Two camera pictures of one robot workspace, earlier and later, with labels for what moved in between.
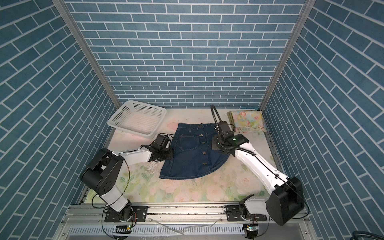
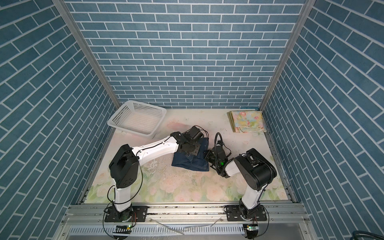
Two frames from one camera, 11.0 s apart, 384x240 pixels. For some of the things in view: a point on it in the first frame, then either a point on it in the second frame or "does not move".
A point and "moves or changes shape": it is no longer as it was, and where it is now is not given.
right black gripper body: x=216 y=143 → x=210 y=158
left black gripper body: x=165 y=154 → x=194 y=148
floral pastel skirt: x=248 y=121 does not move
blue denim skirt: x=192 y=155 moves or changes shape
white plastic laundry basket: x=139 y=118 does not move
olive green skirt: x=229 y=114 does not move
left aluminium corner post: x=73 y=26 does not move
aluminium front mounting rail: x=178 y=222 does not move
